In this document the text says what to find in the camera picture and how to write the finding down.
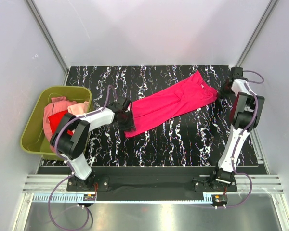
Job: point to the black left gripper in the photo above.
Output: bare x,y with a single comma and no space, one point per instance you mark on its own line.
126,128

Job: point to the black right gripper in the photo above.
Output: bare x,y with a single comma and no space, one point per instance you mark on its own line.
221,95

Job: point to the magenta pink t-shirt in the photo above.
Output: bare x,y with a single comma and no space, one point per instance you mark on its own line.
183,97

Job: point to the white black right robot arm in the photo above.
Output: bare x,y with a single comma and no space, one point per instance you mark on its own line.
244,118

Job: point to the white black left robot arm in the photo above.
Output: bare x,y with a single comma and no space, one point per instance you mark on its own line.
70,137

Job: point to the light pink shirt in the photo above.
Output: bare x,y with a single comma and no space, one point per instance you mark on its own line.
78,108

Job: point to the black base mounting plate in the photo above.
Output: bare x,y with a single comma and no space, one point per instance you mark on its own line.
157,182

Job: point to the salmon pink shirt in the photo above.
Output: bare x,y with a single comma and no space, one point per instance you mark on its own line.
53,113

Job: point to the red folded shirt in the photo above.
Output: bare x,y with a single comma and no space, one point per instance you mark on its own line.
55,120

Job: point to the olive green plastic bin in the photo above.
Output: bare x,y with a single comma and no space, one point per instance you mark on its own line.
33,139

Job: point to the aluminium right frame post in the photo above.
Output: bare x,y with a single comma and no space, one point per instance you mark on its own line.
259,27

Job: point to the aluminium frame post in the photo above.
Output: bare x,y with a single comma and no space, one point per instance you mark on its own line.
42,26
259,27

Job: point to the white slotted cable duct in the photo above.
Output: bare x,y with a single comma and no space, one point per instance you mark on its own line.
83,198

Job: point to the aluminium left frame post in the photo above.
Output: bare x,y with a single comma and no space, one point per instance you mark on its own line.
42,26

